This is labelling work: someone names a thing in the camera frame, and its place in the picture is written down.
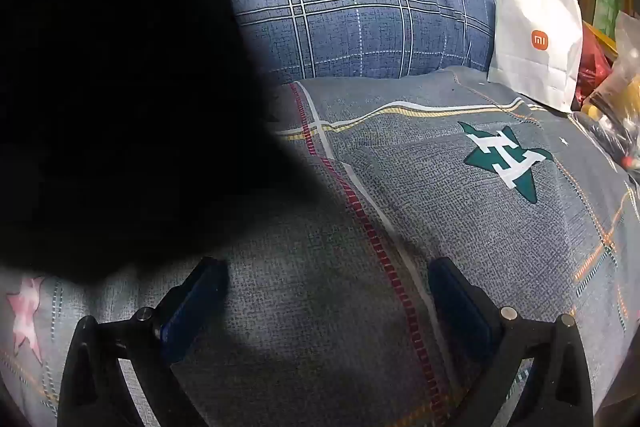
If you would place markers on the white paper bag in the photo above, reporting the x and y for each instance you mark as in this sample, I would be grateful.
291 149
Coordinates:
535 67

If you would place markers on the black pants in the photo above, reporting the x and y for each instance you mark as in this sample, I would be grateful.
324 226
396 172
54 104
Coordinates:
125 107

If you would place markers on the grey printed bedsheet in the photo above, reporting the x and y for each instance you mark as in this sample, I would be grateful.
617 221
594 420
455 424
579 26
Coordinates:
425 207

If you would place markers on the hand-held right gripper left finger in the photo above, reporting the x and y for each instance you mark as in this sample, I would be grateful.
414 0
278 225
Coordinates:
192 307

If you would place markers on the clear plastic bag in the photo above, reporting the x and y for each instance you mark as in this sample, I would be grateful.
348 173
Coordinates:
620 107

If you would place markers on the red plastic bag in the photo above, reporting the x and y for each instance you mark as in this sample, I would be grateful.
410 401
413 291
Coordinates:
592 69

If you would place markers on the yellow box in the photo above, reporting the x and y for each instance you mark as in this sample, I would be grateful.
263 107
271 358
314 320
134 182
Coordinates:
600 36

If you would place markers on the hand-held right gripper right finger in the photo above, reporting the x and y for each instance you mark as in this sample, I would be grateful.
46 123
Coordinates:
462 307

